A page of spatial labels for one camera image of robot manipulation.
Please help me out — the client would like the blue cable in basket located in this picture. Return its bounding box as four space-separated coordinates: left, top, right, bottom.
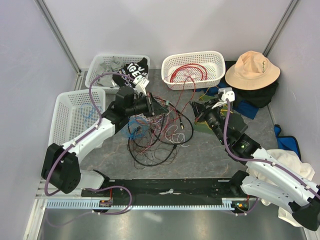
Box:
80 102 104 131

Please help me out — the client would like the black printed t-shirt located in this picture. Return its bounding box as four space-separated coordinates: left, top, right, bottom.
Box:
110 56 149 88

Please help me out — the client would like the slotted cable duct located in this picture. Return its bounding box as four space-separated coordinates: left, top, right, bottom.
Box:
46 199 249 211

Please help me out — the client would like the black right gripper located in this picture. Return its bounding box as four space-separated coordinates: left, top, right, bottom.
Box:
189 97 228 144

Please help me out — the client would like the aluminium corner post left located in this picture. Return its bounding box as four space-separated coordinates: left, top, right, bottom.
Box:
34 0 81 75

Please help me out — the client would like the white oval perforated basket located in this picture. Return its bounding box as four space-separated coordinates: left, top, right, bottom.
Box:
161 50 226 90

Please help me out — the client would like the red cable in basket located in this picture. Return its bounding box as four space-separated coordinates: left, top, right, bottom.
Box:
169 63 208 83

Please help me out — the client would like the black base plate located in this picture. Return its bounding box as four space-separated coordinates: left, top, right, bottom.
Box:
81 177 260 207

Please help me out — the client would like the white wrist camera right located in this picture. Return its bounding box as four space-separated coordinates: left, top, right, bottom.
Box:
211 87 236 109

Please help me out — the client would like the white wire in pile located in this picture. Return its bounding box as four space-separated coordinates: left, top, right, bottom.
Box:
129 112 191 148

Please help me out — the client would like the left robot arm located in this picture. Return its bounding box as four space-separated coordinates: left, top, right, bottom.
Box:
41 86 168 197

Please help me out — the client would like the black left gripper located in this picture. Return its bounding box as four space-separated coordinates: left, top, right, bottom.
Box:
126 92 169 118

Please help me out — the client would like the aluminium corner post right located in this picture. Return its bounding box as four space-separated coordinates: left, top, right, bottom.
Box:
262 0 300 57

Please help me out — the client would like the white rectangular basket left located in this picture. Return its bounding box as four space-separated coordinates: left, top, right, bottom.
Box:
48 88 106 145

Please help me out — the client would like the thick black cable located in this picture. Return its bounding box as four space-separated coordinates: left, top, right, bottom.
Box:
127 107 195 167

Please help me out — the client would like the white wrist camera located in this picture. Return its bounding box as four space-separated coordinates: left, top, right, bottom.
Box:
132 77 150 96
211 87 236 109

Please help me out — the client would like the brown wire in pile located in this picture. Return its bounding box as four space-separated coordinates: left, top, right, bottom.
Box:
128 119 181 171

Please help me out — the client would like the beige bucket hat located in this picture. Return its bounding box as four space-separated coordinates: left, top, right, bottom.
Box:
225 50 281 91

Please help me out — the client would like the white rectangular basket back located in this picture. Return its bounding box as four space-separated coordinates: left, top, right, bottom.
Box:
84 53 150 88

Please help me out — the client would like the green rectangular tray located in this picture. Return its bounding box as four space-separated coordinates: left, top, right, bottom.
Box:
193 95 215 135

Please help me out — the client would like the white rectangular basket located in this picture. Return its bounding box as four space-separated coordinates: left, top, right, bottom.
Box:
48 88 106 145
84 53 150 88

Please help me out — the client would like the aluminium corner post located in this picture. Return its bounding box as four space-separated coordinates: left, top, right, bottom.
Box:
34 0 81 75
262 0 300 57

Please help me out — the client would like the black garment under hat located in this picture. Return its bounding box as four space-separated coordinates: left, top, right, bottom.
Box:
223 60 280 108

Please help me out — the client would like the red wire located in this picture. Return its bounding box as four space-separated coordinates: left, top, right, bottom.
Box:
139 76 197 146

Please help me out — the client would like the white cloth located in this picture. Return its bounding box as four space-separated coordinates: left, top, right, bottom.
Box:
246 149 315 227

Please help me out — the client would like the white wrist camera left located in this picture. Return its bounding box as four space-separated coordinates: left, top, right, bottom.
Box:
132 77 150 96

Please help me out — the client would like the grey cloth in basket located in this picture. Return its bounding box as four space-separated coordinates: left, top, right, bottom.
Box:
96 56 125 88

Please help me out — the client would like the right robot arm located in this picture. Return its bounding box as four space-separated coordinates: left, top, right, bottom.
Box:
189 99 320 231

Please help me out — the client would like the blue cloth at wall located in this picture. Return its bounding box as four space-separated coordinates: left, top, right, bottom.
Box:
273 124 302 160

